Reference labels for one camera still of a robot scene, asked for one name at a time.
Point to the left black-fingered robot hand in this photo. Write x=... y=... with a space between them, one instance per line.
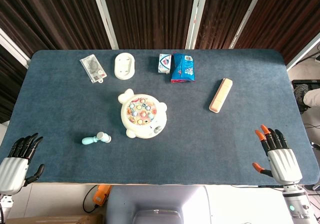
x=12 y=169

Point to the right orange-tipped robot hand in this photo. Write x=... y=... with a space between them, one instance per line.
x=285 y=165

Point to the light blue toy hammer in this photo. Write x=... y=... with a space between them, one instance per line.
x=102 y=136

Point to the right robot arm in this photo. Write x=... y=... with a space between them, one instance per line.
x=297 y=204

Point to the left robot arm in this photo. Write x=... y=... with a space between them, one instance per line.
x=4 y=204

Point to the white whack-a-mole toy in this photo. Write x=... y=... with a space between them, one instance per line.
x=142 y=114

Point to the cardboard box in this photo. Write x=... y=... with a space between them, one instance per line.
x=50 y=219

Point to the dark shoe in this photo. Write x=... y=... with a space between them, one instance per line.
x=300 y=95

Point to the beige trouser leg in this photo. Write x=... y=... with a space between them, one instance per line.
x=313 y=98

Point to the blue table cloth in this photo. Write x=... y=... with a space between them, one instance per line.
x=200 y=146

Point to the orange device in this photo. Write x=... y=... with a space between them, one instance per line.
x=101 y=195

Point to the beige long rectangular case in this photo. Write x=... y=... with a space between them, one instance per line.
x=221 y=95

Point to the clear plastic packet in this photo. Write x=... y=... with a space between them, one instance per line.
x=93 y=68

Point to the grey robot torso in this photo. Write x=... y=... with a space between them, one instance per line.
x=157 y=201

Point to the blue snack bag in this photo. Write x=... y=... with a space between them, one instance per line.
x=183 y=68

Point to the white oval plastic tray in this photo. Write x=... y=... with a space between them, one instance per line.
x=124 y=66

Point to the small white blue carton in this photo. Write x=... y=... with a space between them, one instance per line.
x=164 y=63

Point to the dark brown curtain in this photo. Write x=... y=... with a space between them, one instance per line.
x=150 y=14

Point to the white frame post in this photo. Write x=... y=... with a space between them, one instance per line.
x=303 y=52
x=196 y=17
x=246 y=17
x=13 y=49
x=105 y=17

